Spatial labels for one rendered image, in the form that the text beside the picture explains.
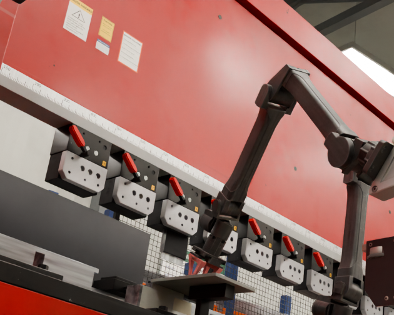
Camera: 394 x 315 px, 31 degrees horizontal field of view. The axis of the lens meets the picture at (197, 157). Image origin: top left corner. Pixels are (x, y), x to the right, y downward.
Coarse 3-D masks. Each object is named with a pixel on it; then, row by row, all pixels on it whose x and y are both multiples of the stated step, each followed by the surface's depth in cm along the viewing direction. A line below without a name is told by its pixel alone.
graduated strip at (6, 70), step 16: (16, 80) 187; (32, 80) 191; (48, 96) 194; (80, 112) 201; (112, 128) 209; (144, 144) 218; (176, 160) 227; (208, 176) 237; (256, 208) 253; (288, 224) 266; (320, 240) 280
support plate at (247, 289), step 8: (216, 272) 195; (152, 280) 212; (160, 280) 209; (168, 280) 207; (176, 280) 205; (184, 280) 204; (192, 280) 203; (200, 280) 202; (208, 280) 200; (216, 280) 199; (224, 280) 198; (232, 280) 199; (168, 288) 216; (176, 288) 215; (184, 288) 214; (240, 288) 204; (248, 288) 204
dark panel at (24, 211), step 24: (0, 192) 239; (24, 192) 246; (48, 192) 253; (0, 216) 237; (24, 216) 244; (48, 216) 251; (72, 216) 259; (96, 216) 268; (24, 240) 242; (48, 240) 250; (72, 240) 257; (96, 240) 266; (120, 240) 274; (144, 240) 284; (96, 264) 263; (120, 264) 272; (144, 264) 281
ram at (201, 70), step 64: (64, 0) 205; (128, 0) 224; (192, 0) 248; (64, 64) 200; (192, 64) 242; (256, 64) 270; (128, 128) 214; (192, 128) 236; (384, 128) 339; (256, 192) 255; (320, 192) 287
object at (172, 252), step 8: (168, 232) 222; (168, 240) 222; (176, 240) 224; (184, 240) 227; (160, 248) 221; (168, 248) 221; (176, 248) 224; (184, 248) 226; (168, 256) 222; (176, 256) 223; (184, 256) 226
